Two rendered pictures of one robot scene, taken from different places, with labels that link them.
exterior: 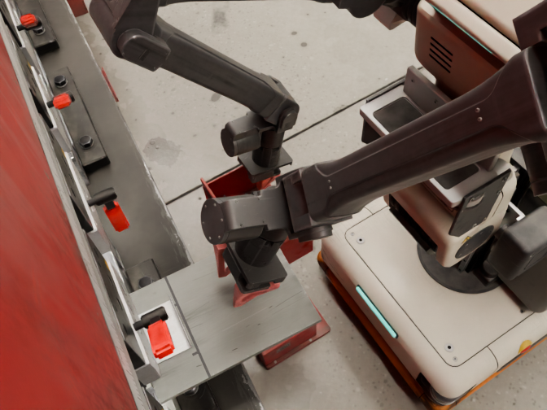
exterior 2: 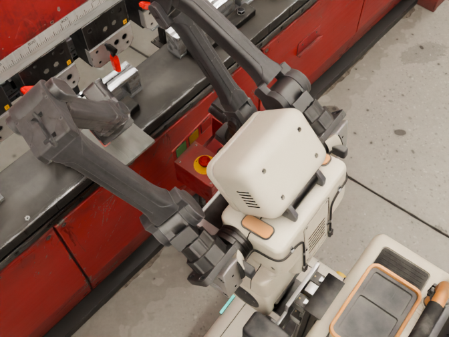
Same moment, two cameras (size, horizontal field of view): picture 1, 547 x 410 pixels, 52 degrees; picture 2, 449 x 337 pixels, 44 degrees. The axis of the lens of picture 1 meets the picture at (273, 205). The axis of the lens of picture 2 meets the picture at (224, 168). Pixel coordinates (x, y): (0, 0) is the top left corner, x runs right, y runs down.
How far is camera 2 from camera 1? 1.05 m
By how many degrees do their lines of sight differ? 33
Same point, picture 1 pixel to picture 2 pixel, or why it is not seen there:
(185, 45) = (186, 33)
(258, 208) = (98, 98)
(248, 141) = (217, 114)
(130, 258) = (140, 96)
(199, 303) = not seen: hidden behind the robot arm
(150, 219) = (168, 95)
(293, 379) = (188, 271)
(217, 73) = (201, 61)
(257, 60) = not seen: outside the picture
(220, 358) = not seen: hidden behind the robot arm
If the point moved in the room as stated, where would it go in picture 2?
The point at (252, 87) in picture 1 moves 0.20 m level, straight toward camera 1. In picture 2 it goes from (219, 87) to (152, 115)
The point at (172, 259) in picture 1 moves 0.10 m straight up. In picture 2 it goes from (145, 115) to (141, 95)
